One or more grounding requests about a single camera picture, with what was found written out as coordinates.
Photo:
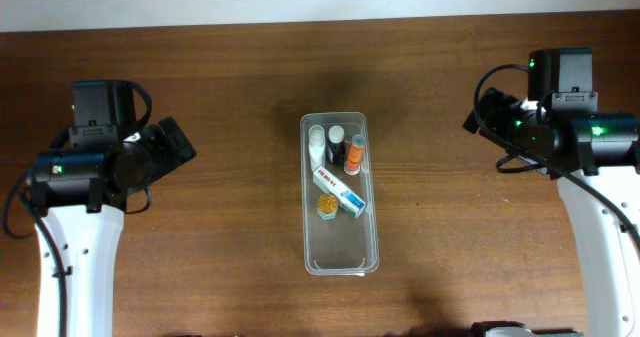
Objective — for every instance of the white Panadol box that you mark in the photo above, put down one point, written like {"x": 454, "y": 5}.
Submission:
{"x": 346, "y": 197}

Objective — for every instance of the gold lid small jar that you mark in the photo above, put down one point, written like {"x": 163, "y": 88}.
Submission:
{"x": 327, "y": 206}

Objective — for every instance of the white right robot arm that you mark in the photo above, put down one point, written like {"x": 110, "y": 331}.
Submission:
{"x": 593, "y": 157}

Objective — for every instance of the orange tablet tube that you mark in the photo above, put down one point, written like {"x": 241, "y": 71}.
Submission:
{"x": 355, "y": 154}

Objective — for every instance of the dark bottle white cap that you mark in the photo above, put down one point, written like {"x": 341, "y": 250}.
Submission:
{"x": 336, "y": 145}

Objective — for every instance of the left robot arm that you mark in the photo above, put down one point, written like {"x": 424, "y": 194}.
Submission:
{"x": 76, "y": 192}

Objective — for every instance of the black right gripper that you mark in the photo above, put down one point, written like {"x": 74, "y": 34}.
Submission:
{"x": 505, "y": 107}

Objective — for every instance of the clear plastic container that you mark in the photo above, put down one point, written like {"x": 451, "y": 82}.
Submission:
{"x": 344, "y": 245}

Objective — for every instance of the white pump bottle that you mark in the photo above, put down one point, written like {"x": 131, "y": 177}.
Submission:
{"x": 316, "y": 147}

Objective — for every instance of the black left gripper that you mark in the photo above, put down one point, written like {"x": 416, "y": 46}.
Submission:
{"x": 169, "y": 158}

